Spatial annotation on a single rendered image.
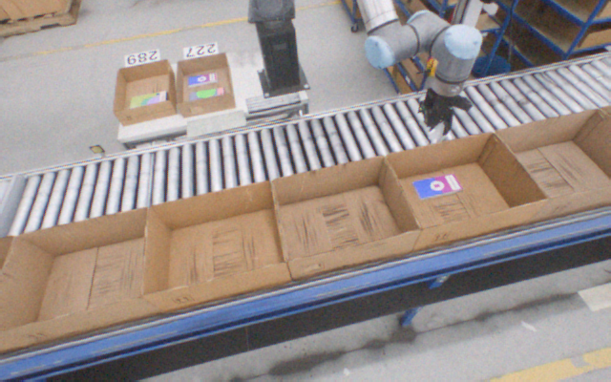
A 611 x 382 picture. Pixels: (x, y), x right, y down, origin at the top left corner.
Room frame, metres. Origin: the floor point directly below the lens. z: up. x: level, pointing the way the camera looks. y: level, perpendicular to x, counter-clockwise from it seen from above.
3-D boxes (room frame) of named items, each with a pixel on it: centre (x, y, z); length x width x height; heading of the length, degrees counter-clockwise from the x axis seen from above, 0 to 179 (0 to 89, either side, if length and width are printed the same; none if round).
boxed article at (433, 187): (0.64, -0.47, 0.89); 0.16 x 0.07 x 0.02; 97
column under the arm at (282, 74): (1.56, 0.08, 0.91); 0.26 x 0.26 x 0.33; 9
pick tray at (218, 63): (1.53, 0.50, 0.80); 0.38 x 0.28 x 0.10; 8
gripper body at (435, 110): (0.75, -0.43, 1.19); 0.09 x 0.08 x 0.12; 97
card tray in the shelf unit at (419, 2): (2.03, -1.01, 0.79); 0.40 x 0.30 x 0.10; 9
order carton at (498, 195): (0.57, -0.48, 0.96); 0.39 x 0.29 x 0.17; 97
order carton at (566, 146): (0.62, -0.87, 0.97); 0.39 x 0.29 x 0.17; 97
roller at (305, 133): (0.97, -0.04, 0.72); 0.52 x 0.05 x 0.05; 7
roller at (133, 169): (0.86, 0.80, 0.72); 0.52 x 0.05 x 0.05; 7
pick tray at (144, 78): (1.52, 0.83, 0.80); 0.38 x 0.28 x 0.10; 10
